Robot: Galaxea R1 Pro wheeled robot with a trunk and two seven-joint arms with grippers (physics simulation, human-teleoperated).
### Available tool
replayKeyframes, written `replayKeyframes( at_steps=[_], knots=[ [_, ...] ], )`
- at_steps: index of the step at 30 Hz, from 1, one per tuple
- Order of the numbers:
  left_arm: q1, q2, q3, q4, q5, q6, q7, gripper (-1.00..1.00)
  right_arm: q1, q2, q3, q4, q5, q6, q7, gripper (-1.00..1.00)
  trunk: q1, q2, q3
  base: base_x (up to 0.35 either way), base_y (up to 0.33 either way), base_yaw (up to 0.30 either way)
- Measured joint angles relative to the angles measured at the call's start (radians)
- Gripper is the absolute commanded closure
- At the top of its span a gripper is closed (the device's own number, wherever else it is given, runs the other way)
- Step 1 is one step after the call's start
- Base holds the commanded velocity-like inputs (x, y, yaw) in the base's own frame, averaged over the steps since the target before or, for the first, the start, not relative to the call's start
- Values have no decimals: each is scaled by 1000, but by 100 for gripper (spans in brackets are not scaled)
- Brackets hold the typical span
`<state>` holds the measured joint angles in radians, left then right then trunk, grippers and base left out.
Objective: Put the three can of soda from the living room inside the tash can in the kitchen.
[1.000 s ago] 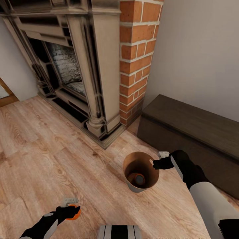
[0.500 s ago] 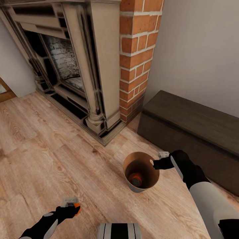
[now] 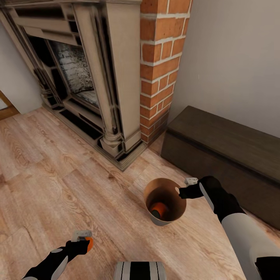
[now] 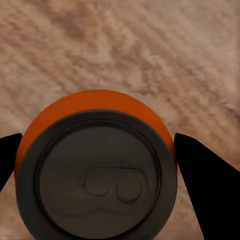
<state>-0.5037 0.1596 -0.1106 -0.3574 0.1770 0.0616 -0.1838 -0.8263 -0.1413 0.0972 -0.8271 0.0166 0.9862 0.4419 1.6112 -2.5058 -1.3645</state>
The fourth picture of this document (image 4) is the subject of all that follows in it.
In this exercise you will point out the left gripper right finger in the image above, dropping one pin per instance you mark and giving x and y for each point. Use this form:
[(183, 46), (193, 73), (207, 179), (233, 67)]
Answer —
[(213, 186)]

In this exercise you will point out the can of soda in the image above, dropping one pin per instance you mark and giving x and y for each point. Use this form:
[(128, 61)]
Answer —
[(96, 165)]

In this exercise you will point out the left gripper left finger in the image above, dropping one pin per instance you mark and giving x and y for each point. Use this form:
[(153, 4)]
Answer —
[(8, 150)]

